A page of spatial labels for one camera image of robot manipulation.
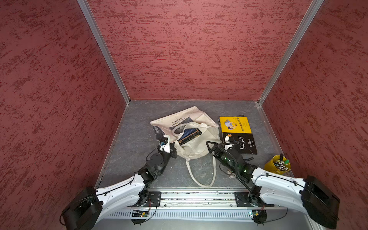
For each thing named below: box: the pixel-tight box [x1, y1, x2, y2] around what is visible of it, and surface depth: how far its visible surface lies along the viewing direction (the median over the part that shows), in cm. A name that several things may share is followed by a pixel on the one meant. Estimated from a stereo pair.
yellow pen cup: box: [264, 154, 291, 175], surface depth 77 cm
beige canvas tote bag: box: [149, 105, 222, 188], surface depth 95 cm
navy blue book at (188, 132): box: [180, 127, 199, 141], surface depth 98 cm
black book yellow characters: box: [222, 132, 258, 155], surface depth 93 cm
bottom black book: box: [178, 127, 203, 146], surface depth 99 cm
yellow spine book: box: [218, 116, 253, 134], surface depth 105 cm
